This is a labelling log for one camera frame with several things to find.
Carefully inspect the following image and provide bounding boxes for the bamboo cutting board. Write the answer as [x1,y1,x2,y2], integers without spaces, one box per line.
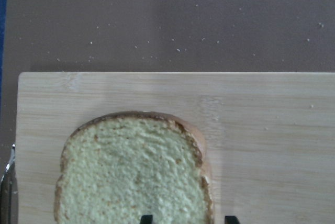
[16,72,334,223]

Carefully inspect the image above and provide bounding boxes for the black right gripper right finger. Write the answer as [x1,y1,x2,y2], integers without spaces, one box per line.
[225,216,240,224]

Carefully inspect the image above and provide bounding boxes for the bread slice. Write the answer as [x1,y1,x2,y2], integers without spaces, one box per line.
[54,111,214,223]

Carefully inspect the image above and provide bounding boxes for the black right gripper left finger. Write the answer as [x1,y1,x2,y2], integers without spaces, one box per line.
[140,215,153,224]

